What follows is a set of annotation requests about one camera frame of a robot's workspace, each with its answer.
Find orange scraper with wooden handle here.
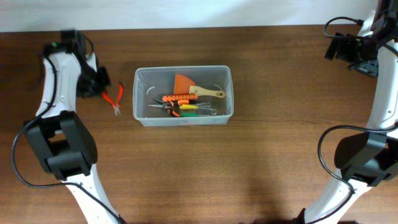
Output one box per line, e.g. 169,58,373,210
174,74,226,98

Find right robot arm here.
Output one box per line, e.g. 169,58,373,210
293,1,397,223

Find clear case of screwdrivers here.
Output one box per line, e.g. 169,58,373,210
179,103,218,117

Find orange-black needle nose pliers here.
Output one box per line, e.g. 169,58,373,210
149,99,190,117

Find small red-handled cutting pliers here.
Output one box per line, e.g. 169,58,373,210
101,81,124,116

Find orange drill bit holder strip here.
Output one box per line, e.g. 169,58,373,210
162,94,198,102

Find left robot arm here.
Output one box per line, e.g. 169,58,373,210
22,30,125,223

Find clear plastic container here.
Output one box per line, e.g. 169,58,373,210
132,65,234,126

